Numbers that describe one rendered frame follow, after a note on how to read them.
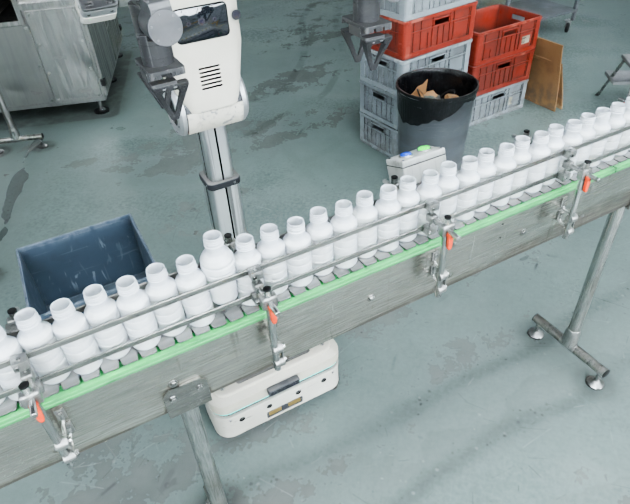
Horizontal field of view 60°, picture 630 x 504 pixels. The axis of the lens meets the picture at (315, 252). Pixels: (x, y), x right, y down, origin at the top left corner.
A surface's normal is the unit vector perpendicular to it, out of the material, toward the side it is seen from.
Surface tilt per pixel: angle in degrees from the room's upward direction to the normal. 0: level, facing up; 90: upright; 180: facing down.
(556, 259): 0
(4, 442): 90
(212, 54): 90
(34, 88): 90
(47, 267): 90
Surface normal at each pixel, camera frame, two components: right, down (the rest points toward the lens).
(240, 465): -0.04, -0.78
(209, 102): 0.48, 0.53
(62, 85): 0.19, 0.61
